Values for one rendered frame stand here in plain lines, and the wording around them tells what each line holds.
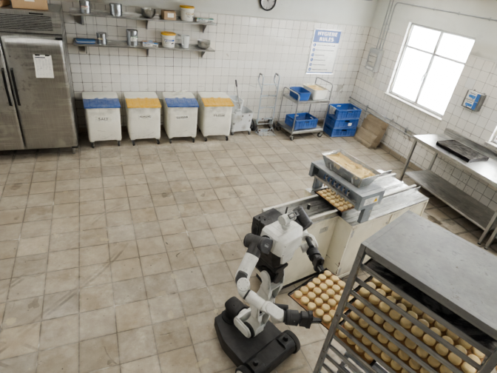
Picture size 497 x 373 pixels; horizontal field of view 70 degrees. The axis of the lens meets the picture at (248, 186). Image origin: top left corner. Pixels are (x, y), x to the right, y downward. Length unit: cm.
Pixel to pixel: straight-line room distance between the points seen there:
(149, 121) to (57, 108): 139
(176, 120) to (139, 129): 64
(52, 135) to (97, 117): 72
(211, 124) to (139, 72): 151
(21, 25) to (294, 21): 445
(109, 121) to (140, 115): 50
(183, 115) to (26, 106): 229
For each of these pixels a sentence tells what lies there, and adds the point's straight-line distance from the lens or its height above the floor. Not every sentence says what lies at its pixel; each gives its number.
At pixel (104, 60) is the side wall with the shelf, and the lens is 662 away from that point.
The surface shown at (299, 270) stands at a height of 23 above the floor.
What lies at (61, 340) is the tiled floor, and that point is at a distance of 360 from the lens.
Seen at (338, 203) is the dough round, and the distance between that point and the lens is 370.
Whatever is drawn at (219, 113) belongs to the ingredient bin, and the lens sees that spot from 652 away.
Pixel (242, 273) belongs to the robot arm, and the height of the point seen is 128.
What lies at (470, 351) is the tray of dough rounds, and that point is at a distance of 201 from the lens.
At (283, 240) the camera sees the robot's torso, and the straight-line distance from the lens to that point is 230.
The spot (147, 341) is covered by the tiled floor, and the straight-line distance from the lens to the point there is 345.
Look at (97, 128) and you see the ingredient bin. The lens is 628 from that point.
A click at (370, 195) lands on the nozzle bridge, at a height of 118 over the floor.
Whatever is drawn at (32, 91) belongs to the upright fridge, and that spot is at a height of 104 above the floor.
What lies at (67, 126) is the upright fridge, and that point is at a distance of 600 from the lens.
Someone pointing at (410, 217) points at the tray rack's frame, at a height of 182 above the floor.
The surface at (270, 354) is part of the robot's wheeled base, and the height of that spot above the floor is 19.
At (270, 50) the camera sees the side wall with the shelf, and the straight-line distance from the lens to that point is 728.
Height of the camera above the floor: 282
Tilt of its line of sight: 31 degrees down
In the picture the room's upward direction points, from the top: 8 degrees clockwise
